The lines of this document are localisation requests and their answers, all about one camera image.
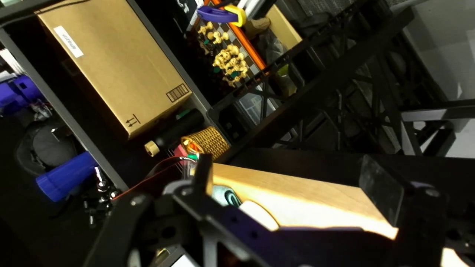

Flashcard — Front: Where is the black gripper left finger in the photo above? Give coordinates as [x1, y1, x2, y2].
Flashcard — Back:
[173, 154, 274, 267]

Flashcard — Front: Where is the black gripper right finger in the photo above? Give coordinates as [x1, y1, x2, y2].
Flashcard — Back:
[359, 156, 448, 267]

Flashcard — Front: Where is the wicker basket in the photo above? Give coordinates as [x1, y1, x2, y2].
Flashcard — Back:
[181, 126, 230, 159]

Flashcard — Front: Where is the blue plastic cone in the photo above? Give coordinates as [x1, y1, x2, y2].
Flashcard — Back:
[35, 151, 96, 202]

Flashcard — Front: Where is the cardboard box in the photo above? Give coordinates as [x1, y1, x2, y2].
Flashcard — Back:
[38, 0, 191, 138]

